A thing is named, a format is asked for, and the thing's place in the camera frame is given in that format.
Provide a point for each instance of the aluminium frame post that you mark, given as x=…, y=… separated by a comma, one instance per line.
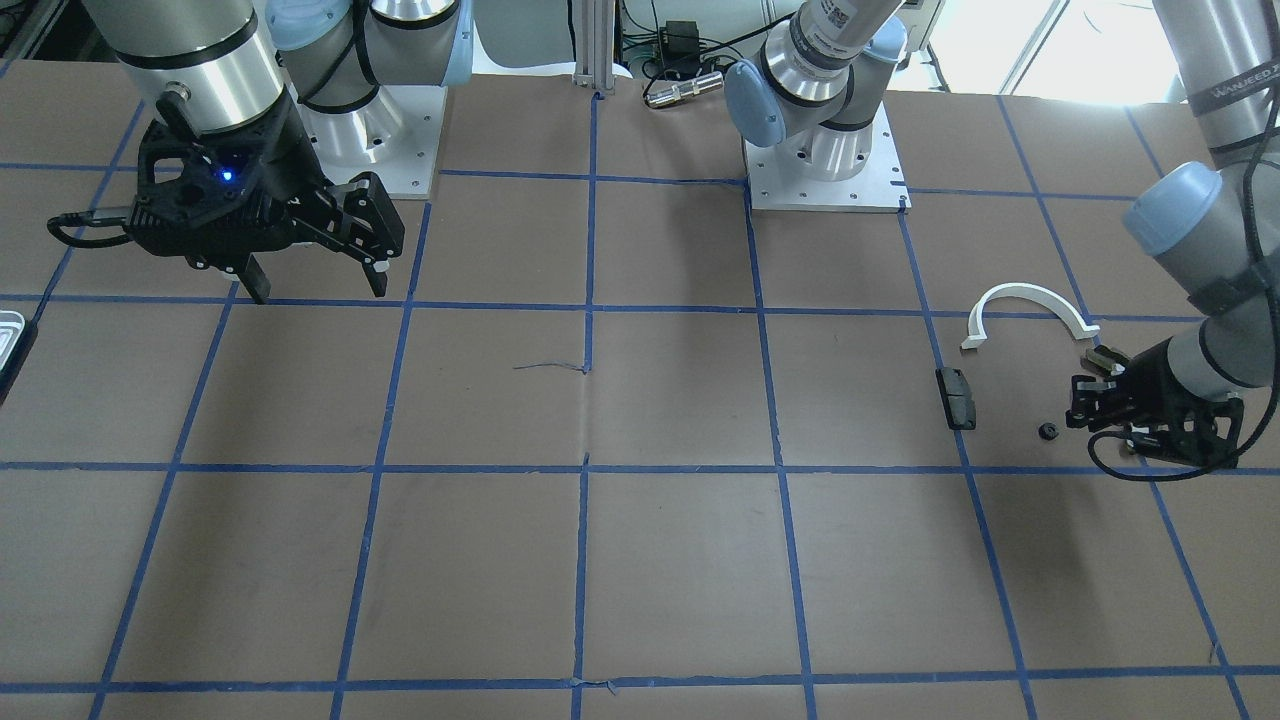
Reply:
x=594, y=37

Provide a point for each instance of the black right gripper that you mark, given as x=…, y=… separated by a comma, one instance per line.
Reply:
x=284, y=160

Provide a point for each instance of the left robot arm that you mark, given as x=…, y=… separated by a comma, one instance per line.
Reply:
x=1212, y=227

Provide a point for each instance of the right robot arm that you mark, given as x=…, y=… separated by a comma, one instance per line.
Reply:
x=228, y=61

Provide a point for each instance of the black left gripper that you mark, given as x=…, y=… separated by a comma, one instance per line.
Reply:
x=1163, y=379

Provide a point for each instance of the ribbed metal tray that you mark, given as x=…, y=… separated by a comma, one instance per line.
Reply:
x=14, y=327

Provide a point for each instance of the black brake pad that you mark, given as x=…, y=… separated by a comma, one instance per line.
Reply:
x=957, y=398

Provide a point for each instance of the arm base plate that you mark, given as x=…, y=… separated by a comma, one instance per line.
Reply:
x=396, y=136
x=827, y=170

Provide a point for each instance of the dark brake shoe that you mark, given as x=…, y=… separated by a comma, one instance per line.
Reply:
x=1105, y=361

